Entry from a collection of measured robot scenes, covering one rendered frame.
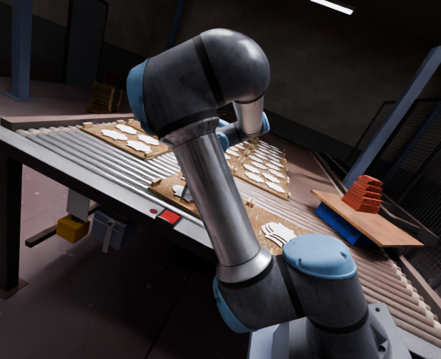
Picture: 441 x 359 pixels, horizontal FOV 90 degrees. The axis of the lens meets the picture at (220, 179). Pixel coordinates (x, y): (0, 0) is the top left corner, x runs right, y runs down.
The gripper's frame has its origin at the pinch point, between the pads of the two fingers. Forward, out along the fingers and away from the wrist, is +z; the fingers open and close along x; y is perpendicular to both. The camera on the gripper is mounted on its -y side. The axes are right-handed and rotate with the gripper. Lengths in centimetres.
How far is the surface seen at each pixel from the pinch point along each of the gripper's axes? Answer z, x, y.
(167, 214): 1.3, -18.8, 1.2
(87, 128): 2, 13, -71
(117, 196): 3.1, -22.0, -18.5
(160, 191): 0.8, -7.9, -9.1
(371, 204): -18, 73, 96
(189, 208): 0.5, -8.9, 5.4
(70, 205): 17.5, -23.8, -36.5
